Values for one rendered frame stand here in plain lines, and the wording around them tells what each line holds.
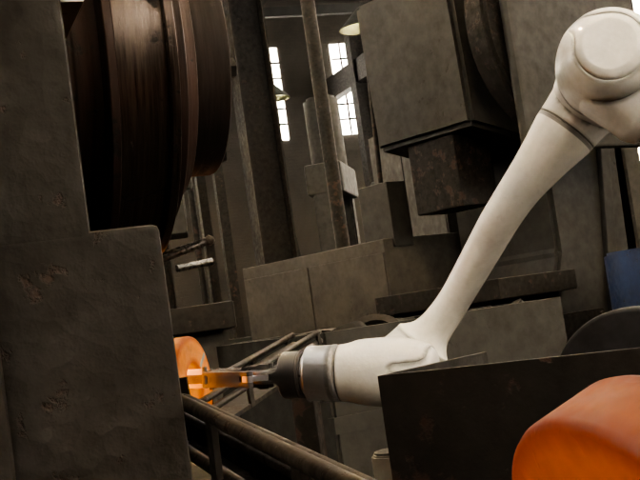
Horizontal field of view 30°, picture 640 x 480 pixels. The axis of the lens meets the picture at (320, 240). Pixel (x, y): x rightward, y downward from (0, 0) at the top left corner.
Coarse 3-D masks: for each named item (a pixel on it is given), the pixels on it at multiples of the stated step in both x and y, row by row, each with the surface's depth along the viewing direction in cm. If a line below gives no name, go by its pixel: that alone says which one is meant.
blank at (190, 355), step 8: (184, 336) 194; (176, 344) 191; (184, 344) 192; (192, 344) 195; (176, 352) 189; (184, 352) 191; (192, 352) 194; (200, 352) 198; (184, 360) 190; (192, 360) 194; (200, 360) 197; (184, 368) 190; (192, 368) 196; (200, 368) 197; (208, 368) 200; (184, 376) 189; (192, 392) 197; (200, 392) 196; (208, 392) 198
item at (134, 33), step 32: (128, 0) 123; (160, 0) 124; (128, 32) 123; (160, 32) 124; (128, 64) 123; (160, 64) 124; (128, 96) 124; (160, 96) 125; (128, 128) 125; (160, 128) 126; (128, 160) 127; (160, 160) 128; (128, 192) 129; (160, 192) 131; (128, 224) 133; (160, 224) 135
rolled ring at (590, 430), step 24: (600, 384) 39; (624, 384) 38; (576, 408) 38; (600, 408) 37; (624, 408) 36; (528, 432) 40; (552, 432) 38; (576, 432) 37; (600, 432) 36; (624, 432) 35; (528, 456) 41; (552, 456) 39; (576, 456) 38; (600, 456) 36; (624, 456) 35
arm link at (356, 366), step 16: (336, 352) 184; (352, 352) 183; (368, 352) 182; (384, 352) 181; (400, 352) 181; (416, 352) 181; (432, 352) 182; (336, 368) 183; (352, 368) 182; (368, 368) 181; (384, 368) 180; (400, 368) 180; (336, 384) 183; (352, 384) 182; (368, 384) 181; (352, 400) 184; (368, 400) 183
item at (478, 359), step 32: (480, 352) 121; (608, 352) 93; (384, 384) 106; (416, 384) 104; (448, 384) 102; (480, 384) 100; (512, 384) 98; (544, 384) 97; (576, 384) 95; (384, 416) 106; (416, 416) 104; (448, 416) 102; (480, 416) 100; (512, 416) 98; (416, 448) 104; (448, 448) 102; (480, 448) 100; (512, 448) 98
